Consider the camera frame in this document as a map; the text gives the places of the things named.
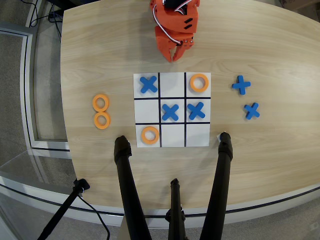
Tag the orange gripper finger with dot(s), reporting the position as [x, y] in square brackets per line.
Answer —
[181, 50]
[169, 55]

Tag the white framed glass panel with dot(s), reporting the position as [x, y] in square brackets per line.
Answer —
[27, 100]

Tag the short black tripod leg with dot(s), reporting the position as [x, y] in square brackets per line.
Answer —
[176, 207]

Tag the white tic-tac-toe board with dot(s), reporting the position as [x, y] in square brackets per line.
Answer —
[172, 136]

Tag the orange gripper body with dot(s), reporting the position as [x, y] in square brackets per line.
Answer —
[163, 40]

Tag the blue foam cross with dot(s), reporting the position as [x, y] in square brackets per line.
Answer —
[196, 110]
[252, 110]
[170, 112]
[148, 84]
[241, 85]

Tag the thin black stand pole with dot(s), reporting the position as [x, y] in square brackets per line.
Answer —
[62, 208]

